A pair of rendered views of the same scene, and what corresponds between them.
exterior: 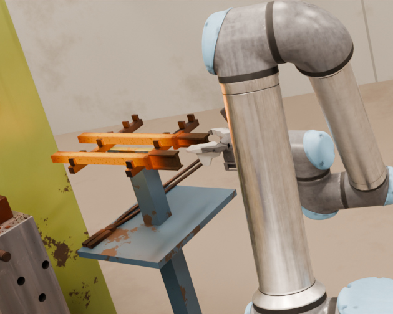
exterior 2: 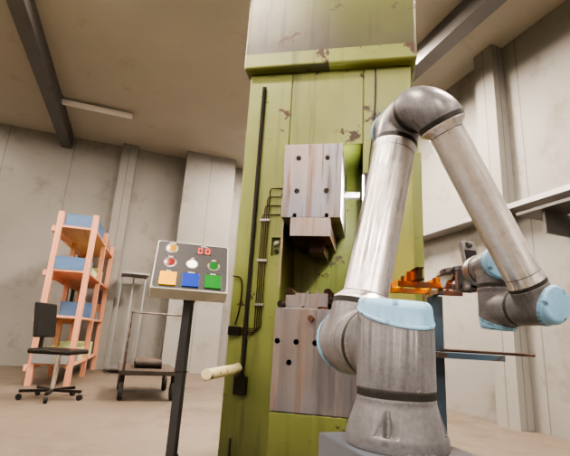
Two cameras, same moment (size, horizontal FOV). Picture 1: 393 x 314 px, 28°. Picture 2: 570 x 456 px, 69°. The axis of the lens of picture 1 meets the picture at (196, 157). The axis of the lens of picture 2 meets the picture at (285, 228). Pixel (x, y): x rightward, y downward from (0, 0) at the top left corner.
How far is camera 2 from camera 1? 137 cm
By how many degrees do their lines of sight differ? 63
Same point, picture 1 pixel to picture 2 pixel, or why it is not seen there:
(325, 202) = (490, 308)
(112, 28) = not seen: outside the picture
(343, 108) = (457, 173)
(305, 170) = (479, 276)
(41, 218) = not seen: hidden behind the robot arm
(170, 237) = not seen: hidden behind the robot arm
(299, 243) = (372, 253)
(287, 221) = (368, 232)
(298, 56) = (406, 114)
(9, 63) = (402, 242)
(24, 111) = (400, 271)
